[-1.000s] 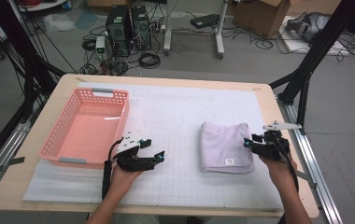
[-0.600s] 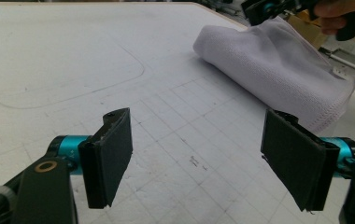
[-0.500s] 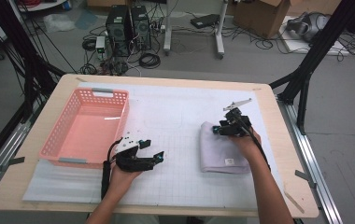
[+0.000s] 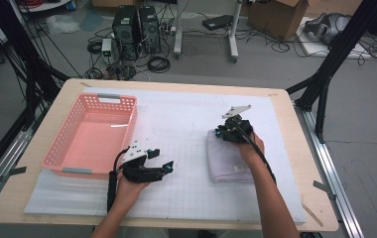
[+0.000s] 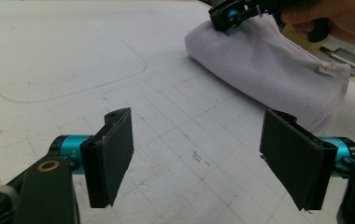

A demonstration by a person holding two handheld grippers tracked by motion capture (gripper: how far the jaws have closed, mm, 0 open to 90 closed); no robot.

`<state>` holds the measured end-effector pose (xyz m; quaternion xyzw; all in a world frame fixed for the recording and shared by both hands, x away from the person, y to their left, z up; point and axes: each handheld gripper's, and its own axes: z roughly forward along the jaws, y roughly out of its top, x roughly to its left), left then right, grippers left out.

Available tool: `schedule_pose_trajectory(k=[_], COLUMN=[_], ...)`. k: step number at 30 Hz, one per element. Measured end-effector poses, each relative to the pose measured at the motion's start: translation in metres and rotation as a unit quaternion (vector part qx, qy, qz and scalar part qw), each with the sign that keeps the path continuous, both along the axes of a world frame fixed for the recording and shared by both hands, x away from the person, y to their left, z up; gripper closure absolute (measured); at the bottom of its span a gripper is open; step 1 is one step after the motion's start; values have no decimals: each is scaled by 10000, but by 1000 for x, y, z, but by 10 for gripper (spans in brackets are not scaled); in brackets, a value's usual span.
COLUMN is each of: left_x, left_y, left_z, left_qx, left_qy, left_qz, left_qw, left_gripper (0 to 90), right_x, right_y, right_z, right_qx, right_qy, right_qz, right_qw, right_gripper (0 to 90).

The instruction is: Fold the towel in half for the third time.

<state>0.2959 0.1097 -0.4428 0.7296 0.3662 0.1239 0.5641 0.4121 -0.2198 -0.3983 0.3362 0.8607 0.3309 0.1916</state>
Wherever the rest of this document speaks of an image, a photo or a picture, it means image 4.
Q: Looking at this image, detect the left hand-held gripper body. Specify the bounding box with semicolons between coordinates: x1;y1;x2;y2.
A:
122;140;166;184

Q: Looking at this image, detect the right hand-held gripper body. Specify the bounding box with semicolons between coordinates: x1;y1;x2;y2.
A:
217;104;254;144

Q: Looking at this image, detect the lilac printed towel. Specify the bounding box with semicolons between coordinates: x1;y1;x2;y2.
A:
205;128;255;184

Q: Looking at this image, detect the pink plastic basket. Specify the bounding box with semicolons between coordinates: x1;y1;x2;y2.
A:
41;93;140;179

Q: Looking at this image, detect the person's left hand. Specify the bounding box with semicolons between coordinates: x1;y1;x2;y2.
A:
114;178;152;213

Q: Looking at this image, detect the person's right hand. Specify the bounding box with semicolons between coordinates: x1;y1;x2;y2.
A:
236;133;266;168

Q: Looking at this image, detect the white grid mat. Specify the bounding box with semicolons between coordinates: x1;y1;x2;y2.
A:
23;86;307;224

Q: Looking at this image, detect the white metal stand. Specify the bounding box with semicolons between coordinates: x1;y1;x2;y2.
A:
173;0;244;63

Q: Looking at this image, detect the black flat device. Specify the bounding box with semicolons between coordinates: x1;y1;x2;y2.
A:
201;14;234;32

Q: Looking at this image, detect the white floor board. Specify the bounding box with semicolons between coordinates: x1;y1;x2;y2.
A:
297;16;373;60

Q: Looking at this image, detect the beige tape strip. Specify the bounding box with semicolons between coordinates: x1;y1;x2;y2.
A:
301;201;325;228

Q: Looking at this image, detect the large cardboard box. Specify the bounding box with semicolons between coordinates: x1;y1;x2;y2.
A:
247;0;310;43

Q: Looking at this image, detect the small white box device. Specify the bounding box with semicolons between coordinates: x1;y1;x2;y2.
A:
100;38;113;63

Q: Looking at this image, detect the black computer tower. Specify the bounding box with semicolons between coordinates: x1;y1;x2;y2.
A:
138;5;162;54
111;4;141;62

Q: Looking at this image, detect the grey rounded device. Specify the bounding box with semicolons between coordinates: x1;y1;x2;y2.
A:
304;12;351;46

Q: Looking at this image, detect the clear plastic bag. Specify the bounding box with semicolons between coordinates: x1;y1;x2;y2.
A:
46;13;80;36

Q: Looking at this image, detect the white round table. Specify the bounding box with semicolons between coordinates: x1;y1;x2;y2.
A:
17;0;73;14

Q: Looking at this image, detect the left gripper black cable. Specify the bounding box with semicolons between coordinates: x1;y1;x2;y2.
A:
106;147;131;212

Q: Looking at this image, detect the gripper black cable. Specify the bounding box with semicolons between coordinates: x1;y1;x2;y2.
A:
232;118;277;184
106;147;131;212

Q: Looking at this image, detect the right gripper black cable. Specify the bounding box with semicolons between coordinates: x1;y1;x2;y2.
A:
232;118;277;184

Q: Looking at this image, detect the coil of black cable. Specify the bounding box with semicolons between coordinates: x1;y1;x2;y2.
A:
147;56;172;74

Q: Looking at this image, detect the aluminium rail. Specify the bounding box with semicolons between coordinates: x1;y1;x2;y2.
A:
0;108;42;216
294;103;364;238

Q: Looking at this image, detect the grey metal bracket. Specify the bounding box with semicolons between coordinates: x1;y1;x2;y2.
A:
313;179;337;201
0;166;28;182

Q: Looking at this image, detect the black metal frame post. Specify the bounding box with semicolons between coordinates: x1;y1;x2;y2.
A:
0;0;71;186
285;0;377;144

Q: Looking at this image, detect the tangle of black floor cables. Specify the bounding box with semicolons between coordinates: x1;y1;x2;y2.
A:
239;26;377;66

